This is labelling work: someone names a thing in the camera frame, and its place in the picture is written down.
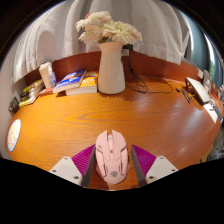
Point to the white paper sheet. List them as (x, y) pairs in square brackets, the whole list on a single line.
[(210, 112)]

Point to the pink computer mouse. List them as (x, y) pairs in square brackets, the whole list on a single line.
[(112, 156)]

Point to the small picture frame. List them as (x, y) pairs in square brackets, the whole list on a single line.
[(206, 80)]

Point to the blue book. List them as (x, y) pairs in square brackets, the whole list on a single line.
[(70, 80)]

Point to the dark green-lined mug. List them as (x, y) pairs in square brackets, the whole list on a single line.
[(14, 105)]

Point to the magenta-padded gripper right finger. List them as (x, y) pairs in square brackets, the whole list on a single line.
[(145, 160)]

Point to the white ceramic vase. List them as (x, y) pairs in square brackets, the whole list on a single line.
[(111, 70)]

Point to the white laptop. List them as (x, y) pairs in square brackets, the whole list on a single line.
[(198, 89)]

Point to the yellow white book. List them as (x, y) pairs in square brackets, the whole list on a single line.
[(30, 101)]

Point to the dark grey chair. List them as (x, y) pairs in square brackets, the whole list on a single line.
[(218, 146)]

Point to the yellow orange book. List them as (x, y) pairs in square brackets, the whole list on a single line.
[(87, 86)]

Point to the dark-framed window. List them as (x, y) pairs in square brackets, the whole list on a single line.
[(201, 50)]

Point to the white curtain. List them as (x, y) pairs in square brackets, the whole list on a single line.
[(50, 36)]

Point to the black pen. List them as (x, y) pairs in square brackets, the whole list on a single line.
[(186, 96)]

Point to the round blue-rimmed mouse pad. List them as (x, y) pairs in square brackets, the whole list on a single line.
[(14, 135)]

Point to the white flower bouquet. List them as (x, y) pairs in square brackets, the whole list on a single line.
[(113, 28)]

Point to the small clear bottle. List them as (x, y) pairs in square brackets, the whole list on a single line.
[(53, 80)]

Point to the red notebook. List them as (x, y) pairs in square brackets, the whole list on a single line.
[(46, 92)]

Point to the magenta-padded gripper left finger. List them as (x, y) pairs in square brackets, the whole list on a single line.
[(81, 160)]

